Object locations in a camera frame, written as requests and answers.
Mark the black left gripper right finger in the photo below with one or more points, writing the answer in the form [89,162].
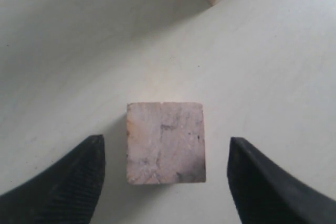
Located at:
[263,192]

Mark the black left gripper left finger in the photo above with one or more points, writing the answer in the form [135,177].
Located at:
[66,192]

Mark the small weathered wooden cube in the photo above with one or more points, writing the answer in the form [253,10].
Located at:
[165,143]

